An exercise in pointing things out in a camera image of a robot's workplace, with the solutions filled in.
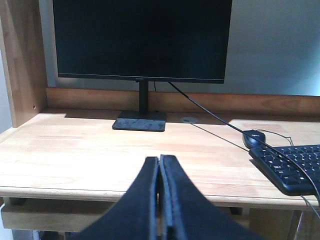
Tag wooden desk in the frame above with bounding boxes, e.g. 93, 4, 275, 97
0, 0, 320, 240

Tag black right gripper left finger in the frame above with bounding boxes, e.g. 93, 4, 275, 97
71, 157, 159, 240

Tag black computer mouse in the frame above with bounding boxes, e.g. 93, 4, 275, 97
242, 129, 266, 149

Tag black keyboard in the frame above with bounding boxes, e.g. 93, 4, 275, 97
249, 144, 320, 196

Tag black monitor cable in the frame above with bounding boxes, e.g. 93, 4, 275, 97
167, 81, 320, 218

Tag black computer monitor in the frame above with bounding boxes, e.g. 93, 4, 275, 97
52, 0, 233, 132

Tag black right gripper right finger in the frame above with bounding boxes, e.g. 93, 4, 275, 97
159, 155, 260, 240

